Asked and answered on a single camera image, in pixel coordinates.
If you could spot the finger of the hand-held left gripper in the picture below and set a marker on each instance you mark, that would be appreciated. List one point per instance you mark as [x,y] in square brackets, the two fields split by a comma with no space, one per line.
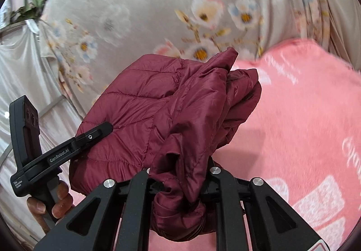
[94,134]

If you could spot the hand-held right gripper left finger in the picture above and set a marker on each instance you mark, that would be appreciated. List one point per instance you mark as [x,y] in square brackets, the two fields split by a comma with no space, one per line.
[141,186]

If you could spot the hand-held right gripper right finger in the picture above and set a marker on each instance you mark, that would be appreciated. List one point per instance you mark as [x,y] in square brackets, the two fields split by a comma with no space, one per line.
[221,183]

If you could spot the maroon quilted jacket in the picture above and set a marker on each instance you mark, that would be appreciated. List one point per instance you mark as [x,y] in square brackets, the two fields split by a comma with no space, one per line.
[169,104]

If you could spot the person's left hand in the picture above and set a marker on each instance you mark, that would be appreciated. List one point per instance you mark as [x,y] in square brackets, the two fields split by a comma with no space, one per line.
[63,200]

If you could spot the white satin cloth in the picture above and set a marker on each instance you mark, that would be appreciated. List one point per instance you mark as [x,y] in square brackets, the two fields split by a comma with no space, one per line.
[25,70]

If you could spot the pink blanket with white bows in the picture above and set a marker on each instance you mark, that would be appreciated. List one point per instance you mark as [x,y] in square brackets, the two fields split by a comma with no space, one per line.
[296,127]

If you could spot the grey floral bed sheet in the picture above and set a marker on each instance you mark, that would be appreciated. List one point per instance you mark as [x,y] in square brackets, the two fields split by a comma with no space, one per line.
[155,0]

